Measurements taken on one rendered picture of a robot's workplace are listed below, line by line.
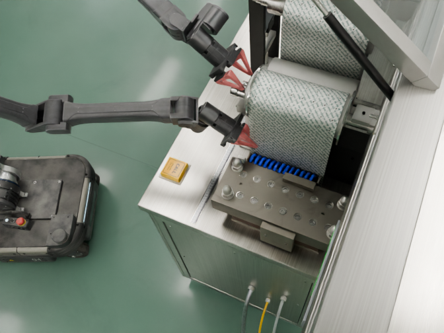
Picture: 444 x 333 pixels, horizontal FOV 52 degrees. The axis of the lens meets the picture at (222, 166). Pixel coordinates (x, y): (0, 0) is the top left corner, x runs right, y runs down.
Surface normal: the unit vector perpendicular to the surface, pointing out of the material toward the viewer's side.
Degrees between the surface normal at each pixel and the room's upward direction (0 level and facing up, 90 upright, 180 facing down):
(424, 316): 0
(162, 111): 14
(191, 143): 0
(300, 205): 0
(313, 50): 92
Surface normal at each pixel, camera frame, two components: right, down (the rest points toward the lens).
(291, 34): -0.41, 0.83
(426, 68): 0.51, -0.18
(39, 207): -0.07, -0.49
